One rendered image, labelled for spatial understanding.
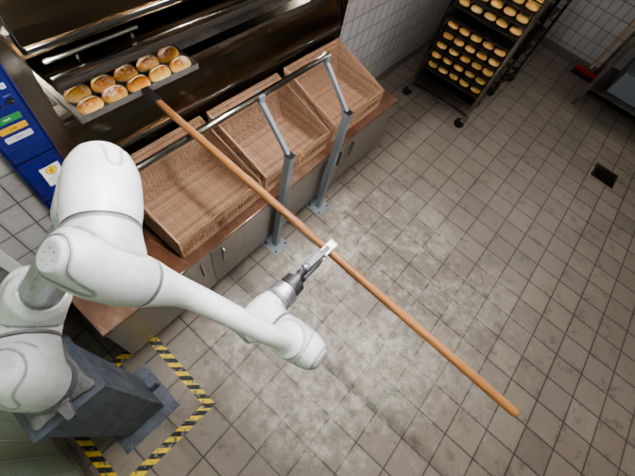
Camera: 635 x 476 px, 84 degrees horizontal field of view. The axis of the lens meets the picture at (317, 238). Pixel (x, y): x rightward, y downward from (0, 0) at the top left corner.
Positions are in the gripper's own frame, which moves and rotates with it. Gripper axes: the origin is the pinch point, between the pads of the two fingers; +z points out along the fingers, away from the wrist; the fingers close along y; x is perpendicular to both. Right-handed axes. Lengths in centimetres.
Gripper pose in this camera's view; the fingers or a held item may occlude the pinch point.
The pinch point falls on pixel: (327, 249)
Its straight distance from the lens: 126.2
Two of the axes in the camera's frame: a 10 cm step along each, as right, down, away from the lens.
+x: 7.4, 6.4, -1.9
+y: -1.8, 4.8, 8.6
